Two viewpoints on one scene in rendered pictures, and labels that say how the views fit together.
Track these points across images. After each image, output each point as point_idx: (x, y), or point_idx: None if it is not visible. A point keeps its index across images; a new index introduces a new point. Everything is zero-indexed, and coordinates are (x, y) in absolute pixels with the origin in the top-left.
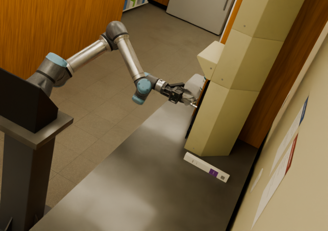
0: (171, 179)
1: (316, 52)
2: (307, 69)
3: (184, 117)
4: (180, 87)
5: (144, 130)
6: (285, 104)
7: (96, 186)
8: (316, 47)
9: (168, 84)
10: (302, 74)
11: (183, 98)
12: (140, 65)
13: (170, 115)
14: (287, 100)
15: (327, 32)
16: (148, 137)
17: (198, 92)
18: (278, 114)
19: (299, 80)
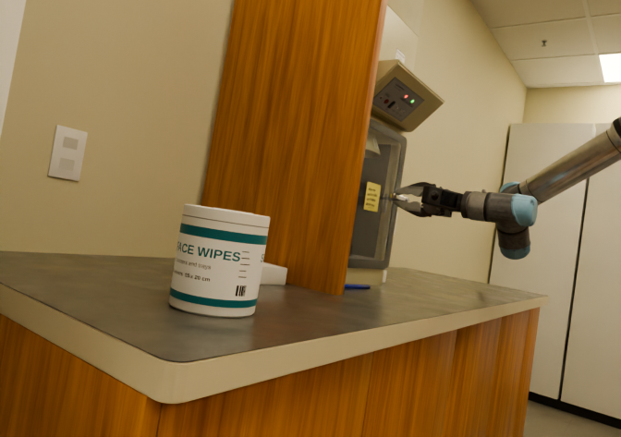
0: (407, 281)
1: (229, 18)
2: (221, 53)
3: (369, 297)
4: (435, 186)
5: (470, 303)
6: (134, 154)
7: (507, 295)
8: None
9: (463, 195)
10: (175, 65)
11: (420, 204)
12: (542, 169)
13: (410, 303)
14: (130, 143)
15: None
16: (456, 298)
17: (270, 312)
18: (75, 203)
19: (191, 79)
